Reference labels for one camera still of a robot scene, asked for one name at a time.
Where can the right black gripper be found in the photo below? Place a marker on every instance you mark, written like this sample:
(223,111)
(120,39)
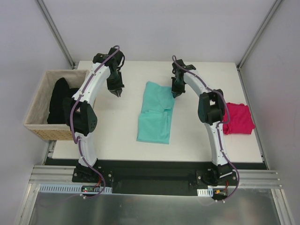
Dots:
(178,89)

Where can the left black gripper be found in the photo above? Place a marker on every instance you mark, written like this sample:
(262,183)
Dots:
(115,86)

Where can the teal t-shirt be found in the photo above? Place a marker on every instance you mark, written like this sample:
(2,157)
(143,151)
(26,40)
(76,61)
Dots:
(155,119)

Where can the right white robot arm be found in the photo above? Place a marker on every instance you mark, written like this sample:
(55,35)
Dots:
(211,111)

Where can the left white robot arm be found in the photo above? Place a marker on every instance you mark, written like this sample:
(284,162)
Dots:
(78,109)

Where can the black garment in basket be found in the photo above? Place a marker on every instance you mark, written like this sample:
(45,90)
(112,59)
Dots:
(61,90)

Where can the pink folded t-shirt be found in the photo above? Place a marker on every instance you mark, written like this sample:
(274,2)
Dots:
(241,122)

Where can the wicker laundry basket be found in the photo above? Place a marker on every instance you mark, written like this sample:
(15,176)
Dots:
(46,116)

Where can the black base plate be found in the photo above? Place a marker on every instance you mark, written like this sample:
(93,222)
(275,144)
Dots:
(156,177)

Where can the left aluminium corner post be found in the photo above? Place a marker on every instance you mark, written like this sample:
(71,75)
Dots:
(55,32)

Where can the aluminium corner post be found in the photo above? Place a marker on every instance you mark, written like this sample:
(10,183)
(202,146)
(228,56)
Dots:
(55,32)
(261,29)

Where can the right white cable duct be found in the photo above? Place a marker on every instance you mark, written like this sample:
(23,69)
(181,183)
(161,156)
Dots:
(205,192)

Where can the white cable duct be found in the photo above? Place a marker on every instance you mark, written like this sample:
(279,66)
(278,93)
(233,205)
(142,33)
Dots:
(74,189)
(205,192)

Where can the aluminium rail frame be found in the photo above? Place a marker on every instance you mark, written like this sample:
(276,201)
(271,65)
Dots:
(54,174)

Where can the left white cable duct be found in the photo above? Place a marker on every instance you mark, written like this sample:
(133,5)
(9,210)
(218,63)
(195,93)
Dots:
(74,189)

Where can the right aluminium corner post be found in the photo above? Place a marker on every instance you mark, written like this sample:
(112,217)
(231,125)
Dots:
(261,29)

